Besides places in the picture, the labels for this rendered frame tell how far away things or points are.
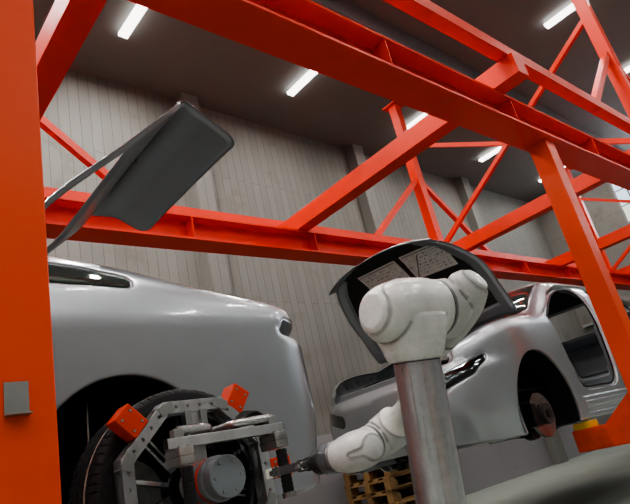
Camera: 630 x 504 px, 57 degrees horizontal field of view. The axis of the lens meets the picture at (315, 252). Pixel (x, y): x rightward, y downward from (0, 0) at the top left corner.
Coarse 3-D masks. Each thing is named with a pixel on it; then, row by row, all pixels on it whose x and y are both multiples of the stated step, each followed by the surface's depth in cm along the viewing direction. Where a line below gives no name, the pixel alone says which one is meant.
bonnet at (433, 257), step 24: (432, 240) 472; (360, 264) 512; (384, 264) 509; (408, 264) 501; (432, 264) 492; (456, 264) 483; (480, 264) 469; (336, 288) 540; (360, 288) 540; (504, 312) 479; (360, 336) 576; (384, 360) 571
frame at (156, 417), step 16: (192, 400) 197; (208, 400) 201; (224, 400) 204; (160, 416) 188; (224, 416) 204; (144, 432) 182; (128, 448) 177; (144, 448) 180; (256, 448) 206; (128, 464) 174; (256, 464) 207; (128, 480) 173; (256, 480) 205; (272, 480) 204; (128, 496) 171; (272, 496) 201
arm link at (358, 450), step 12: (348, 432) 165; (360, 432) 159; (372, 432) 159; (336, 444) 162; (348, 444) 158; (360, 444) 156; (372, 444) 156; (336, 456) 160; (348, 456) 157; (360, 456) 155; (372, 456) 155; (336, 468) 162; (348, 468) 159; (360, 468) 157
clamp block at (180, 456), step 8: (176, 448) 164; (184, 448) 165; (192, 448) 166; (168, 456) 167; (176, 456) 164; (184, 456) 164; (192, 456) 165; (168, 464) 167; (176, 464) 164; (184, 464) 163
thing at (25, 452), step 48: (0, 0) 198; (0, 48) 190; (0, 96) 183; (0, 144) 176; (0, 192) 170; (0, 240) 164; (0, 288) 159; (48, 288) 167; (0, 336) 154; (48, 336) 162; (0, 384) 149; (48, 384) 157; (0, 432) 145; (48, 432) 152; (0, 480) 140; (48, 480) 147
